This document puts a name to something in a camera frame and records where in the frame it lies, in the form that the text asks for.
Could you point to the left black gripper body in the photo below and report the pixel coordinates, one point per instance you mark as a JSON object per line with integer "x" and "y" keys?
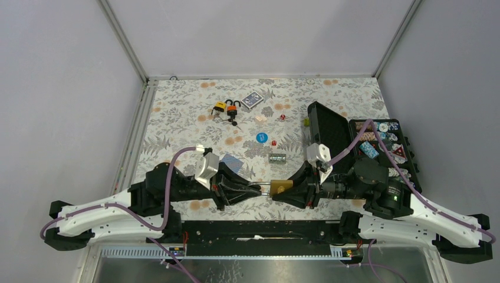
{"x": 196, "y": 190}

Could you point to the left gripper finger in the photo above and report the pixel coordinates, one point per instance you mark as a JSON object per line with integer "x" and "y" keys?
{"x": 225, "y": 171}
{"x": 234, "y": 193}

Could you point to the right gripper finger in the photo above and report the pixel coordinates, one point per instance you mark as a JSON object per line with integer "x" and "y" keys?
{"x": 301, "y": 175}
{"x": 299, "y": 196}

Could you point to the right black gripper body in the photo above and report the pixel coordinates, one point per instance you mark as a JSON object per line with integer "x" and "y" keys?
{"x": 327, "y": 188}

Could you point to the brass padlock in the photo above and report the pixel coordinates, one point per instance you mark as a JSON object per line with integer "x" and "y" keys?
{"x": 273, "y": 187}

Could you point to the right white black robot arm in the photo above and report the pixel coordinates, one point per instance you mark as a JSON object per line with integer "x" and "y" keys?
{"x": 391, "y": 211}

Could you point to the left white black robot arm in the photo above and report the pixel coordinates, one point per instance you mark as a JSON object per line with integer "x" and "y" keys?
{"x": 144, "y": 211}

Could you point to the orange padlock with key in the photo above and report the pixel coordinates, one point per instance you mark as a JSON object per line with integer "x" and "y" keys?
{"x": 232, "y": 110}

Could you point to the blue playing card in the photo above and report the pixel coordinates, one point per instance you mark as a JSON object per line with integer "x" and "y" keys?
{"x": 231, "y": 163}

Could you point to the patterned poker chip roll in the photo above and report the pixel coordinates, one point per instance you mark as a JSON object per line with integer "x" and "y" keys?
{"x": 277, "y": 158}

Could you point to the blue round poker chip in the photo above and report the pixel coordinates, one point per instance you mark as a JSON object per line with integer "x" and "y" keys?
{"x": 261, "y": 137}

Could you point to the black poker chip case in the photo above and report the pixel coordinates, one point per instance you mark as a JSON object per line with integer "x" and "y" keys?
{"x": 331, "y": 129}

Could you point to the floral tablecloth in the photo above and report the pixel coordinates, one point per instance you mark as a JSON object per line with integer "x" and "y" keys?
{"x": 180, "y": 117}

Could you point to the translucent small cube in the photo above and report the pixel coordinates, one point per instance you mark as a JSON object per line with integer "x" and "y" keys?
{"x": 260, "y": 119}

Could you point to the yellow padlock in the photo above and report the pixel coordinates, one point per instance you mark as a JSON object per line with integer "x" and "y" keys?
{"x": 218, "y": 108}

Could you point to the blue playing card deck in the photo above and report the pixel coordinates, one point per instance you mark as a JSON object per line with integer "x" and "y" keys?
{"x": 252, "y": 100}

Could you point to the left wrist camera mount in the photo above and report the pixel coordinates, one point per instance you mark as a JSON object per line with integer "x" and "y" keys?
{"x": 206, "y": 167}

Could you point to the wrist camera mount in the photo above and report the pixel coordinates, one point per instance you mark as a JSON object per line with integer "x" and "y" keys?
{"x": 318, "y": 156}
{"x": 206, "y": 167}

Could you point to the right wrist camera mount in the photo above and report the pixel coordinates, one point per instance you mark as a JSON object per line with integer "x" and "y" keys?
{"x": 318, "y": 156}

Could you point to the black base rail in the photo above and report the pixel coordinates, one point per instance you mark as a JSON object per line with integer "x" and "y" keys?
{"x": 261, "y": 238}

